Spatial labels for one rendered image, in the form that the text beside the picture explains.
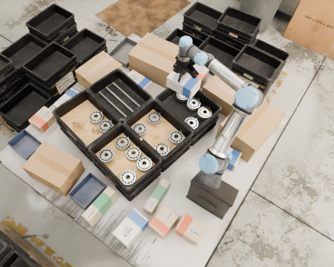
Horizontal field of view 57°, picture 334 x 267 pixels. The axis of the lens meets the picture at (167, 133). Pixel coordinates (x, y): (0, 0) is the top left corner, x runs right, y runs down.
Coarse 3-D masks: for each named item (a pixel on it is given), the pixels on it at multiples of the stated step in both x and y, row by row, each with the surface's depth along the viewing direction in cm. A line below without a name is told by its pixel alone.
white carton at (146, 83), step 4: (132, 72) 250; (136, 72) 250; (132, 76) 248; (136, 76) 248; (140, 76) 248; (136, 80) 246; (140, 80) 246; (144, 80) 246; (148, 80) 246; (140, 84) 244; (144, 84) 244; (148, 84) 244; (144, 88) 242; (148, 88) 249
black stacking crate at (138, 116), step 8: (152, 104) 222; (144, 112) 221; (160, 112) 224; (128, 120) 211; (136, 120) 220; (168, 120) 222; (176, 120) 213; (176, 128) 220; (184, 128) 211; (184, 144) 212; (176, 152) 209; (168, 160) 207
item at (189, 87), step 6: (174, 72) 206; (168, 78) 203; (186, 78) 203; (192, 78) 203; (198, 78) 204; (168, 84) 208; (174, 84) 204; (180, 84) 200; (186, 84) 201; (192, 84) 201; (198, 84) 203; (174, 90) 208; (180, 90) 204; (186, 90) 201; (192, 90) 198; (186, 96) 206; (192, 96) 206
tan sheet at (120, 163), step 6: (108, 144) 211; (114, 144) 211; (132, 144) 211; (114, 150) 208; (126, 150) 209; (120, 156) 206; (144, 156) 207; (114, 162) 204; (120, 162) 204; (126, 162) 204; (132, 162) 204; (114, 168) 202; (120, 168) 202; (126, 168) 202; (132, 168) 202; (120, 174) 200; (138, 174) 200
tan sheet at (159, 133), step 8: (144, 120) 222; (152, 128) 219; (160, 128) 219; (168, 128) 219; (144, 136) 215; (152, 136) 215; (160, 136) 216; (168, 136) 216; (184, 136) 217; (152, 144) 212; (168, 144) 213
